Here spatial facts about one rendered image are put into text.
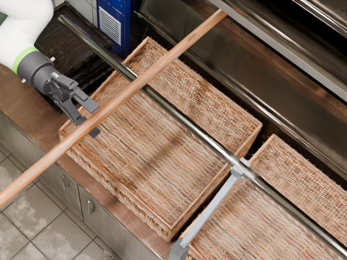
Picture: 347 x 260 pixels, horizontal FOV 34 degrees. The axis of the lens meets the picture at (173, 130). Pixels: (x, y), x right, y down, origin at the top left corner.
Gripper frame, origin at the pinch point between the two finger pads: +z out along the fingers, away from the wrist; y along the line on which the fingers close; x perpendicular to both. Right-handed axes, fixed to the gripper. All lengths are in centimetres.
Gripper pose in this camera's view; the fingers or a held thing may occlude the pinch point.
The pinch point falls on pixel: (93, 120)
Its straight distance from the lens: 154.9
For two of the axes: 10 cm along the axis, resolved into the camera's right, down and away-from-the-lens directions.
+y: -0.8, 4.9, 8.7
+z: 7.4, 6.2, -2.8
